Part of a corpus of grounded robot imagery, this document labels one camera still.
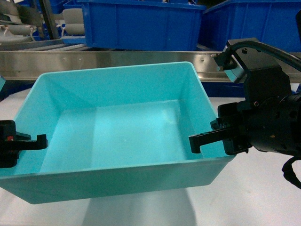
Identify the large blue bin right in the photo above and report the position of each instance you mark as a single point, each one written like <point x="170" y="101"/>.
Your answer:
<point x="270" y="21"/>

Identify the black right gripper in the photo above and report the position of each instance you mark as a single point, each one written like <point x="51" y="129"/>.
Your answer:
<point x="274" y="125"/>

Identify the large blue bin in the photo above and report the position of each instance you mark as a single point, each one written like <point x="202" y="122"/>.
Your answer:
<point x="151" y="25"/>
<point x="270" y="21"/>

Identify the stainless steel shelf rail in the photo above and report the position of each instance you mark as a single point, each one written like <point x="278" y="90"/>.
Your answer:
<point x="29" y="65"/>

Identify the large blue bin left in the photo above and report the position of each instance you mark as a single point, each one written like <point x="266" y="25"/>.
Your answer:
<point x="151" y="25"/>

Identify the teal plastic bin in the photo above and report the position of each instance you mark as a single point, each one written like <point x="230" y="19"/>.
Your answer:
<point x="113" y="131"/>

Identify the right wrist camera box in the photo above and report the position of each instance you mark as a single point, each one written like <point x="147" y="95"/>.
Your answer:
<point x="252" y="63"/>

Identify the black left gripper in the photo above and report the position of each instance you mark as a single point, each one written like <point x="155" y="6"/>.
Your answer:
<point x="9" y="156"/>

